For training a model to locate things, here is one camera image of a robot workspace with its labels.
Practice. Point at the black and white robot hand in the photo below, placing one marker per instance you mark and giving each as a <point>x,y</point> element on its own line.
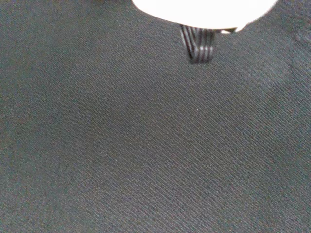
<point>206,12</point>

